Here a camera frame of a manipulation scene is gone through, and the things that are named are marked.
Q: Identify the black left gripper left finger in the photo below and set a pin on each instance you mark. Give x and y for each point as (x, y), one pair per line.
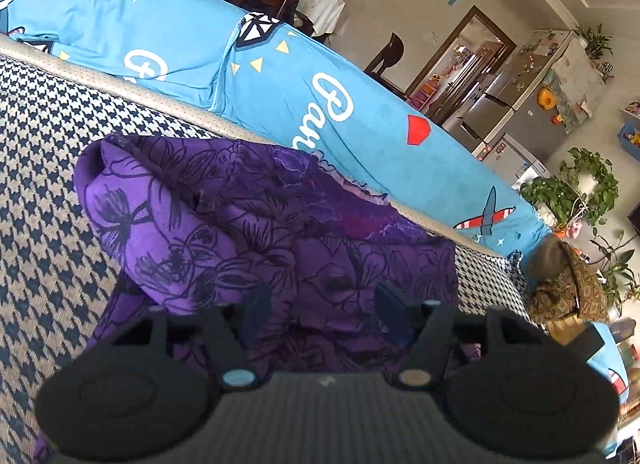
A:
(153, 382)

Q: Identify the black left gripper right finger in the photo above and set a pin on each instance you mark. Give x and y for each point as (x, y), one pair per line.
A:
(502, 382)

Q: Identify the purple floral garment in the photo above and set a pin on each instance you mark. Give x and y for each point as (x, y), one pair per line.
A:
(199, 223)

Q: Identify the brown patterned garment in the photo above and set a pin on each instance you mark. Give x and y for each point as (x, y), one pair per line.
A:
(563, 285)

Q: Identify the houndstooth seat cushion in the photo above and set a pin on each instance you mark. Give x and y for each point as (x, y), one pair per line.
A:
(55, 279)

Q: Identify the green potted vine plant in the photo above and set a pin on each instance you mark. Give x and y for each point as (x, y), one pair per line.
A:
(581, 194)

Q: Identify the silver refrigerator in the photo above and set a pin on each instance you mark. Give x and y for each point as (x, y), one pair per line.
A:
(509, 104)

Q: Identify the blue printed sofa cover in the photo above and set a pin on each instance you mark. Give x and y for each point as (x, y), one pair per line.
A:
(274, 85)

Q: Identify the dark wooden far chair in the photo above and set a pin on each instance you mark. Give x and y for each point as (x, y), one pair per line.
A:
(386, 58)

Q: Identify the white clothed dining table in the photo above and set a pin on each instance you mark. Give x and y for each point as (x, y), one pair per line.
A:
(327, 17)

